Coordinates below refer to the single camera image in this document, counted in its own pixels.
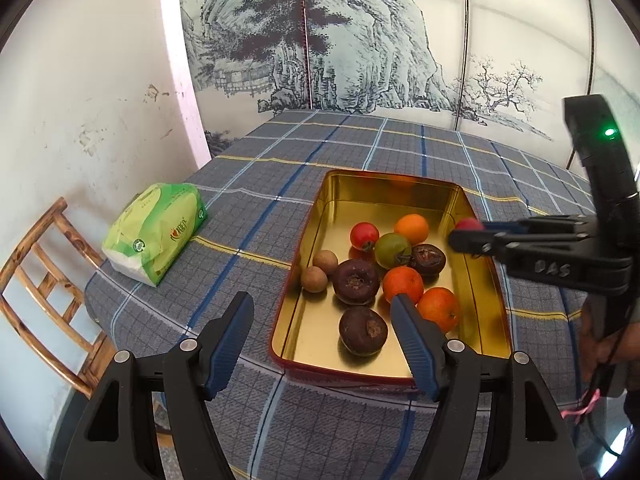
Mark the red and gold tin box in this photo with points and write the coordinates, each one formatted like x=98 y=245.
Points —
x=380 y=195

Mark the brown longan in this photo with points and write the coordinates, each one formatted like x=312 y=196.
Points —
x=314 y=279
x=325 y=262

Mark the red tomato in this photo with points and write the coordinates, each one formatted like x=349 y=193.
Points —
x=467 y=224
x=364 y=234

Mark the blue grey plaid tablecloth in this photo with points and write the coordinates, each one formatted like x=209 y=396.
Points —
x=250 y=240

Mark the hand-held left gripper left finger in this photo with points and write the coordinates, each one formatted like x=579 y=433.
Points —
x=227 y=345

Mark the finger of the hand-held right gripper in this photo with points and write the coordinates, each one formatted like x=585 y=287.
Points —
x=545 y=225
x=545 y=260

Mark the landscape painting folding screen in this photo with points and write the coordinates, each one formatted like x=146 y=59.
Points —
x=380 y=35

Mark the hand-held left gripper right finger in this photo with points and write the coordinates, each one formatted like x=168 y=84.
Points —
x=415 y=345

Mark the person's right forearm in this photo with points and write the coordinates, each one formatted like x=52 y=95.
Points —
x=632 y=360

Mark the small dark brown mangosteen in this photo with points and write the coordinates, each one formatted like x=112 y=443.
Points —
x=428 y=259

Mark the green tomato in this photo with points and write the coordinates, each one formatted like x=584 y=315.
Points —
x=391 y=250

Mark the wooden chair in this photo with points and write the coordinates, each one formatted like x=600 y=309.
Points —
x=30 y=247

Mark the green tissue pack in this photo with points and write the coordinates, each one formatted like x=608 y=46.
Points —
x=155 y=230

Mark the person's right hand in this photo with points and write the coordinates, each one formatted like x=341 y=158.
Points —
x=600 y=345

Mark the orange mandarin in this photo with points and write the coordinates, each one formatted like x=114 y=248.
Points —
x=440 y=307
x=411 y=227
x=403 y=281

